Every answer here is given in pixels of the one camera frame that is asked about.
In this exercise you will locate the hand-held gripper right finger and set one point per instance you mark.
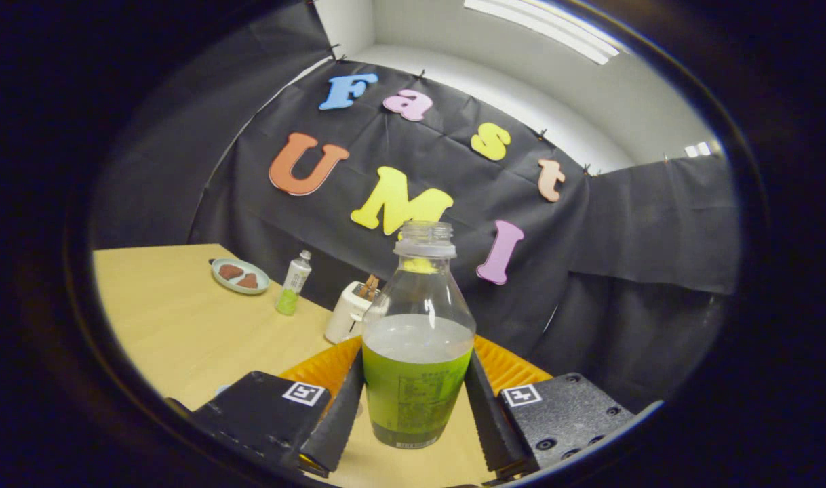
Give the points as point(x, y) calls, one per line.
point(487, 420)

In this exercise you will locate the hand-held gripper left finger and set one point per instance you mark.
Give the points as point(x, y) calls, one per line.
point(338, 420)

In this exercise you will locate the clear bottle with green juice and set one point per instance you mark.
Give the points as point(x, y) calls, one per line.
point(416, 386)

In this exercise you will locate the small green spray bottle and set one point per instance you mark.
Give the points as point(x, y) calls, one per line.
point(292, 285)

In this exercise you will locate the white toaster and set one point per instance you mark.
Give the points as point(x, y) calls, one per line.
point(345, 315)

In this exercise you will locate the brown cookie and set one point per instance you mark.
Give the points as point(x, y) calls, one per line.
point(230, 271)
point(249, 281)

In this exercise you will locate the wooden table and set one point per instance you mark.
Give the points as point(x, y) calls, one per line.
point(182, 325)

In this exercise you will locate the pale green plate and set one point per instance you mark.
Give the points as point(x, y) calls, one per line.
point(220, 278)

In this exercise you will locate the black backdrop cloth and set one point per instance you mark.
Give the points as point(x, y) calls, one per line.
point(623, 237)

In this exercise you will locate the ceiling light panel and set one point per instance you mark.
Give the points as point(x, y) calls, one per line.
point(542, 27)

